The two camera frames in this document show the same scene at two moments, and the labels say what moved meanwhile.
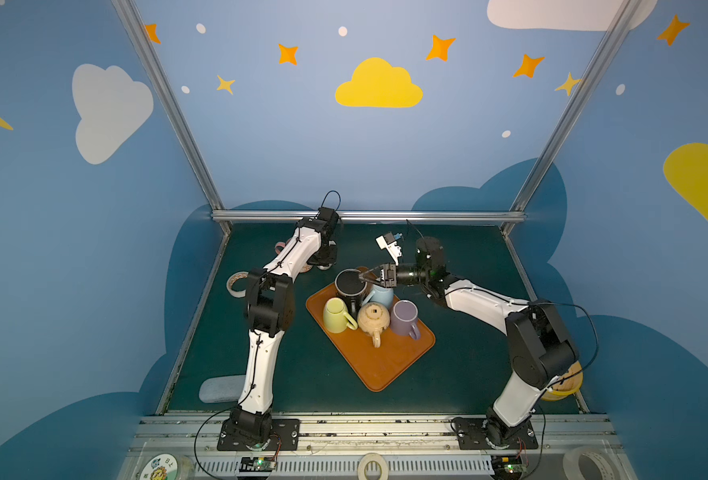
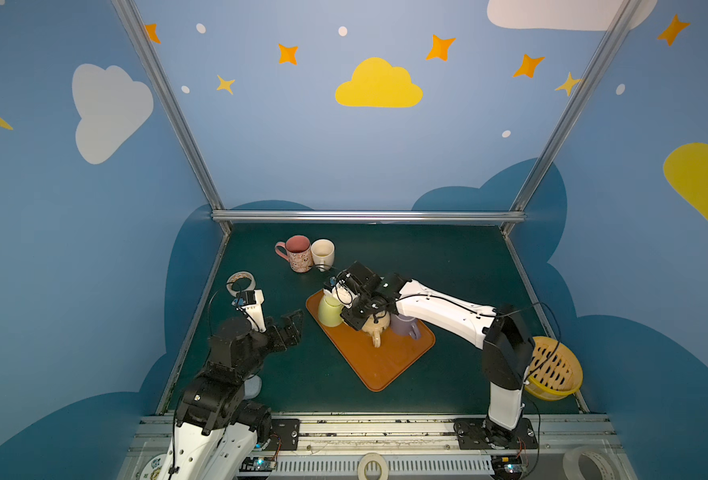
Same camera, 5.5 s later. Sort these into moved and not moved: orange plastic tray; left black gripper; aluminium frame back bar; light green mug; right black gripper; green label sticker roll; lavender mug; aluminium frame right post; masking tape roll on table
Moved: light green mug; right black gripper; left black gripper
Not moved: lavender mug; aluminium frame back bar; masking tape roll on table; orange plastic tray; green label sticker roll; aluminium frame right post
